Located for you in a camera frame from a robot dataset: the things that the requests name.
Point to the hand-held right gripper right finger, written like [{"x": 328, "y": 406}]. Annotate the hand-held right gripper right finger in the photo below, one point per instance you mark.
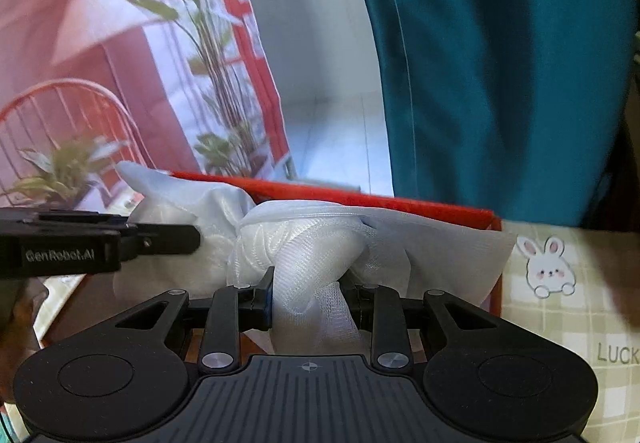
[{"x": 361, "y": 305}]

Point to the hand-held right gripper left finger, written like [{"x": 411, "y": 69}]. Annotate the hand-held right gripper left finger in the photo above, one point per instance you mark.
[{"x": 268, "y": 297}]

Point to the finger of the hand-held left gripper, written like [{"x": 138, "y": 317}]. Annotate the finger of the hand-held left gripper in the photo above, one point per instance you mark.
[
  {"x": 80, "y": 220},
  {"x": 170, "y": 239}
]

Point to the white mesh cloth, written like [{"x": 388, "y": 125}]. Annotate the white mesh cloth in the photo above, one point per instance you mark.
[{"x": 300, "y": 248}]

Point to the red cardboard box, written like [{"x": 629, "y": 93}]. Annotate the red cardboard box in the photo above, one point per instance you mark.
[{"x": 440, "y": 215}]

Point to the pink printed backdrop cloth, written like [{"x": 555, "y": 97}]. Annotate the pink printed backdrop cloth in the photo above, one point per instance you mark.
[{"x": 75, "y": 73}]

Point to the green checked bunny cloth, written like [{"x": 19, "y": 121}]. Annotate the green checked bunny cloth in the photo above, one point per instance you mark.
[{"x": 575, "y": 323}]

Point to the teal curtain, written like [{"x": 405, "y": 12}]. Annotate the teal curtain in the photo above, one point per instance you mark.
[{"x": 475, "y": 73}]

